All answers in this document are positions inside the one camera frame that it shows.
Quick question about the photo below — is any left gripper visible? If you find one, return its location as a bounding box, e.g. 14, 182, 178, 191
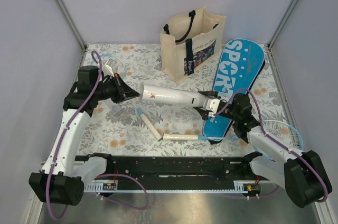
94, 72, 140, 104

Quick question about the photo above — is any clear plastic tube cap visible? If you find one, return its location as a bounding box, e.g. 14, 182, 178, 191
107, 99, 123, 116

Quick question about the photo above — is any light blue racket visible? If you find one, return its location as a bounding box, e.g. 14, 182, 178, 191
99, 53, 163, 141
162, 119, 305, 151

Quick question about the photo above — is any white shuttlecock tube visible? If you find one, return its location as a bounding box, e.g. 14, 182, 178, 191
139, 83, 210, 108

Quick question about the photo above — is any blue racket cover bag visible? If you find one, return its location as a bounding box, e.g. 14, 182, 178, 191
198, 39, 265, 141

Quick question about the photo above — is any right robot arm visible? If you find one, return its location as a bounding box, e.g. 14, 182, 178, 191
191, 88, 332, 208

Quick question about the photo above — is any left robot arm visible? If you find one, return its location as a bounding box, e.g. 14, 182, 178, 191
29, 66, 139, 206

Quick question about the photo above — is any beige canvas tote bag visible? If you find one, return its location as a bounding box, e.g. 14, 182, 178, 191
160, 7, 226, 83

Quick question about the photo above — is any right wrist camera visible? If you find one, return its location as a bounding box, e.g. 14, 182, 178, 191
203, 98, 220, 117

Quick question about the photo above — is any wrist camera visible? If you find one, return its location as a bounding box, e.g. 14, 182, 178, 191
203, 98, 220, 117
102, 58, 115, 77

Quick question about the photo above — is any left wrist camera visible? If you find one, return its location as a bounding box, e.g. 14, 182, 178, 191
102, 58, 115, 77

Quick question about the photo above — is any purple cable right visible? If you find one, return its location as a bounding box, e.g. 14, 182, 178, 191
213, 88, 333, 201

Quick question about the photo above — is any purple cable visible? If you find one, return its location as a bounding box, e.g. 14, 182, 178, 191
46, 51, 150, 221
213, 88, 333, 201

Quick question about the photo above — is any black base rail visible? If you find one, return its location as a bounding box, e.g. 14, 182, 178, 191
75, 153, 266, 193

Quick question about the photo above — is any aluminium frame post left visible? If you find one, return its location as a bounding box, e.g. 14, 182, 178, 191
55, 0, 87, 51

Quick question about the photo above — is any aluminium frame post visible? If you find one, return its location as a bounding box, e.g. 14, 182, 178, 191
55, 0, 87, 51
267, 0, 299, 49

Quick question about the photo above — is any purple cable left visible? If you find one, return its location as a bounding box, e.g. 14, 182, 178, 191
46, 51, 150, 221

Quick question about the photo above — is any aluminium frame post right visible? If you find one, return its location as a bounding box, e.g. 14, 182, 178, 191
267, 0, 299, 49

